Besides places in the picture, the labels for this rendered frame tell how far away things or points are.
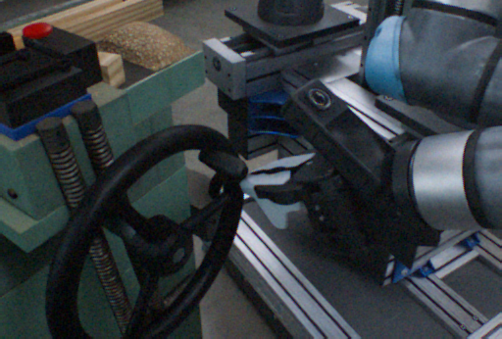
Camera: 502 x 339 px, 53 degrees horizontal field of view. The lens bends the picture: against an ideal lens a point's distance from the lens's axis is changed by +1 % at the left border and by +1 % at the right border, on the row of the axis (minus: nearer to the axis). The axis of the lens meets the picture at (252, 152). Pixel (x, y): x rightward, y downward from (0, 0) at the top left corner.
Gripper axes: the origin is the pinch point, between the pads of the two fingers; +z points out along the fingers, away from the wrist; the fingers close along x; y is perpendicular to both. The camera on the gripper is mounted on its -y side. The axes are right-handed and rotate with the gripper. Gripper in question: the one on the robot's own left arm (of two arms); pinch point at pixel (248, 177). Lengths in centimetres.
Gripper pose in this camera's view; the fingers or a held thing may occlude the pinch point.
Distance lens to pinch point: 54.0
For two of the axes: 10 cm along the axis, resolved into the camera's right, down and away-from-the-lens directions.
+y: 4.1, 8.7, 2.7
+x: 5.9, -4.7, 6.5
